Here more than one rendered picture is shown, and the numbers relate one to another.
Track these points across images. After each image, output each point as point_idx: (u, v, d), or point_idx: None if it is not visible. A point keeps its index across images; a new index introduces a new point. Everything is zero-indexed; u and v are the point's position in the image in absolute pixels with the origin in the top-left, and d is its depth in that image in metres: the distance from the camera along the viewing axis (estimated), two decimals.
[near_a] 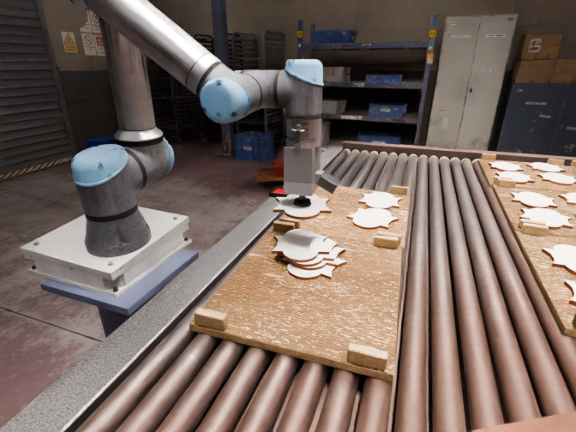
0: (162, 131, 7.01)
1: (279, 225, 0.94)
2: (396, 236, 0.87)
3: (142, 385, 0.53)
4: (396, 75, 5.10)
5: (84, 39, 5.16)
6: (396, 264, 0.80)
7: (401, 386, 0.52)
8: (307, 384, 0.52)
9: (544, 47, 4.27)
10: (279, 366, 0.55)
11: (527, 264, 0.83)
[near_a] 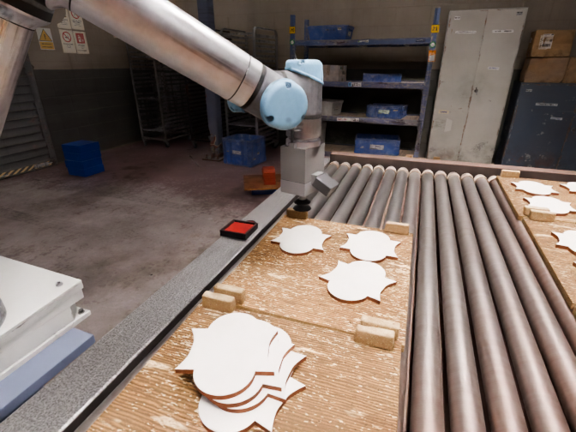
0: (150, 133, 6.67)
1: (210, 300, 0.61)
2: (391, 327, 0.54)
3: None
4: (396, 74, 4.77)
5: (62, 35, 4.83)
6: (390, 390, 0.46)
7: None
8: None
9: (556, 44, 3.94)
10: None
11: None
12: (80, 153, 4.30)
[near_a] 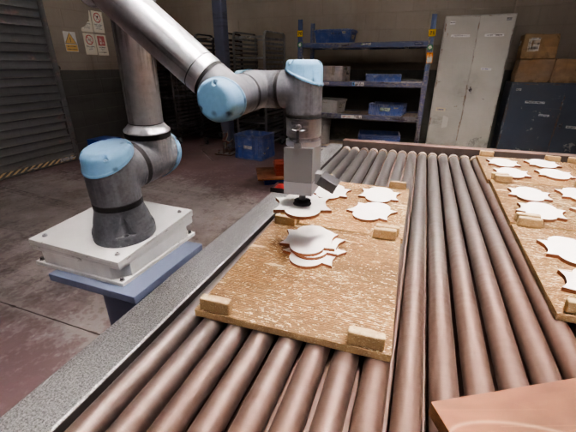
0: None
1: (280, 218, 0.96)
2: (394, 227, 0.89)
3: (151, 365, 0.55)
4: (396, 74, 5.13)
5: (85, 38, 5.18)
6: (394, 255, 0.82)
7: (399, 366, 0.55)
8: (309, 364, 0.54)
9: (543, 46, 4.30)
10: (282, 348, 0.57)
11: (522, 255, 0.85)
12: None
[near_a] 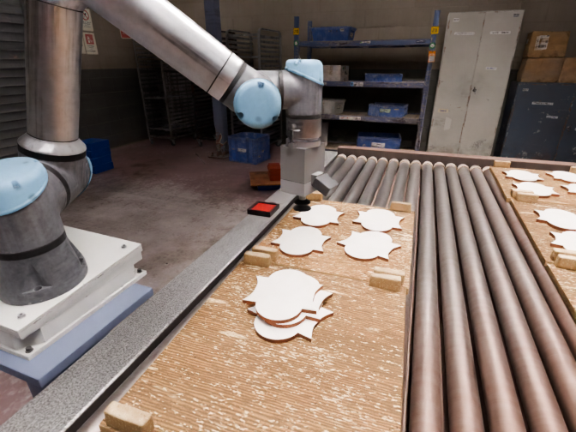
0: (156, 132, 6.81)
1: (250, 257, 0.75)
2: (398, 273, 0.68)
3: None
4: (397, 74, 4.91)
5: None
6: (398, 315, 0.60)
7: None
8: None
9: (552, 45, 4.08)
10: None
11: (569, 313, 0.64)
12: (91, 150, 4.44)
